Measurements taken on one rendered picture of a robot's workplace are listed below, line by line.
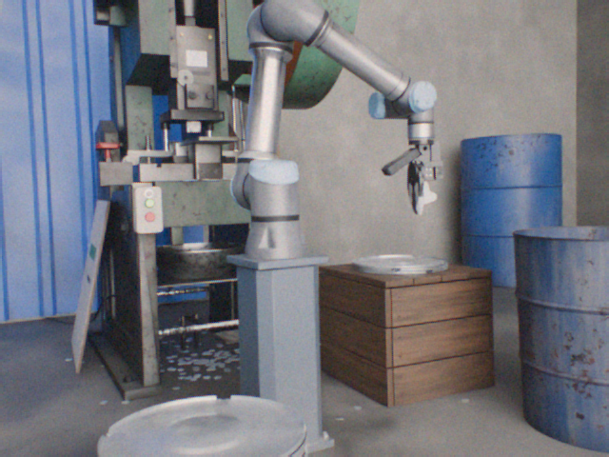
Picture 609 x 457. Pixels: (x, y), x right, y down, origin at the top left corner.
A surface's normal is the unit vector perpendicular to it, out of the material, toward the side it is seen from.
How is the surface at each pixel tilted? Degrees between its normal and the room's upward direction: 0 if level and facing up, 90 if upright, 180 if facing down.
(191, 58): 90
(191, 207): 90
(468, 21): 90
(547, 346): 92
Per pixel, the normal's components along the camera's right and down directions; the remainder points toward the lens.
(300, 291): 0.50, 0.03
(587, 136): -0.90, 0.05
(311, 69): 0.30, 0.78
